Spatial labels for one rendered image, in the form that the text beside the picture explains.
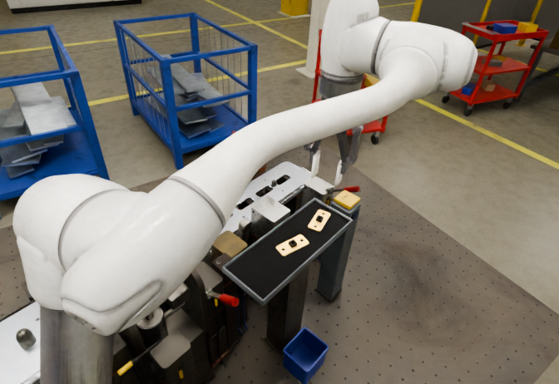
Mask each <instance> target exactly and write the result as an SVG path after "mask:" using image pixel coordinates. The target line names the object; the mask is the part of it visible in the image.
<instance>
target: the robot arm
mask: <svg viewBox="0 0 559 384"><path fill-rule="evenodd" d="M378 11H379V6H378V1H377V0H330V2H329V6H328V9H327V12H326V15H325V19H324V25H323V31H322V36H321V45H320V55H321V59H322V69H321V77H320V83H319V92H320V94H321V95H322V96H321V101H319V102H315V103H313V104H309V105H307V106H301V107H298V108H294V109H292V110H289V111H284V112H280V113H278V114H275V115H272V116H269V117H266V118H264V119H262V120H259V121H256V122H255V123H252V124H250V125H248V126H246V127H245V128H243V129H241V130H239V131H237V132H235V133H234V134H233V135H231V136H230V137H228V138H227V139H225V140H223V141H222V142H220V143H219V144H218V145H217V146H215V147H214V148H213V149H211V150H209V151H208V152H206V153H205V154H203V155H202V156H201V157H200V158H198V159H197V160H195V161H193V162H192V163H190V164H189V165H187V166H186V167H184V168H183V169H181V170H179V171H177V172H176V173H174V174H173V175H171V176H170V177H169V178H168V179H167V180H165V181H164V182H162V183H161V184H160V185H158V186H157V187H156V188H155V189H153V190H152V191H151V192H150V193H148V194H147V193H144V192H132V191H130V190H129V189H127V188H126V187H124V186H122V185H119V184H117V183H114V182H112V181H110V180H105V179H102V178H99V177H96V176H92V175H84V174H71V175H54V176H50V177H47V178H46V179H43V180H40V181H38V182H37V183H36V184H34V185H32V186H31V187H30V188H28V189H27V190H26V191H25V192H24V193H23V195H22V196H21V198H20V199H19V201H18V202H17V205H16V208H15V210H14V215H13V223H12V225H13V230H14V233H15V235H16V236H17V246H18V248H19V252H20V255H21V259H22V266H23V269H24V273H25V277H26V281H27V288H28V291H29V293H30V294H31V295H32V297H33V298H34V299H35V300H36V301H37V302H38V303H39V304H40V384H112V365H113V343H114V333H118V332H122V331H124V330H126V329H127V328H129V327H130V326H132V325H134V324H135V323H137V322H139V321H140V320H142V319H143V318H144V317H146V316H147V315H148V314H150V313H151V312H152V311H154V310H155V309H156V308H158V307H159V306H160V305H161V304H162V303H163V302H165V300H167V299H168V297H170V296H171V295H172V294H173V292H175V291H176V290H177V289H178V288H179V287H180V286H181V285H182V284H183V282H184V281H185V280H186V279H187V278H188V277H189V275H190V274H191V273H192V272H193V271H194V269H195V268H196V267H197V266H198V264H199V263H200V262H201V260H202V259H203V258H204V257H205V256H206V255H207V253H208V252H209V250H210V248H211V246H212V244H213V243H214V242H215V240H216V239H217V237H218V236H219V234H220V232H221V231H222V229H223V228H224V227H225V226H226V224H227V222H228V220H229V218H230V216H231V215H232V213H233V211H234V209H235V206H236V205H237V203H238V201H239V200H240V197H241V196H242V194H243V193H244V191H245V189H246V187H247V186H248V184H249V182H250V181H251V179H252V178H253V176H254V175H255V173H256V172H257V171H258V170H259V169H260V168H261V167H262V166H263V165H264V164H266V163H267V162H268V161H270V160H272V159H273V158H275V157H276V156H278V155H281V154H283V153H285V152H287V151H289V150H292V149H295V148H297V147H300V146H302V145H303V146H304V149H305V150H308V151H309V152H310V157H309V163H310V164H311V165H312V171H311V178H314V177H315V176H316V175H317V173H318V169H319V157H320V150H318V151H317V149H318V148H319V146H320V144H321V142H322V140H323V138H326V137H328V136H331V135H336V136H337V139H338V141H339V150H340V156H341V161H340V162H339V164H338V169H337V174H336V179H335V184H334V185H335V186H338V185H339V183H340V181H341V179H342V175H344V174H345V173H346V171H347V169H348V164H351V165H353V164H354V163H355V161H356V160H357V159H358V152H359V140H360V134H361V132H362V130H363V129H364V124H366V123H369V122H371V121H375V120H377V119H379V118H381V117H384V116H386V115H388V114H390V113H392V112H394V111H396V110H397V109H398V108H400V107H401V106H403V105H404V104H406V103H407V102H408V101H413V100H417V99H421V98H423V97H425V96H426V95H427V94H433V93H434V92H450V91H456V90H458V89H461V88H462V87H463V86H465V85H467V84H468V83H469V81H470V79H471V76H472V73H473V70H474V67H475V64H476V60H477V48H476V47H475V46H474V44H473V42H472V41H471V40H469V39H468V38H467V37H465V36H464V35H462V34H460V33H458V32H455V31H452V30H450V29H447V28H443V27H437V26H434V25H429V24H425V23H420V22H399V21H392V20H388V19H386V18H383V17H380V16H379V15H378ZM364 73H370V74H375V75H378V76H379V79H380V82H379V83H377V84H375V85H373V86H370V87H368V88H365V89H363V90H361V86H362V80H363V78H364ZM349 129H352V133H353V137H352V143H351V151H350V157H349V148H348V142H347V130H349ZM312 142H314V144H313V145H312Z"/></svg>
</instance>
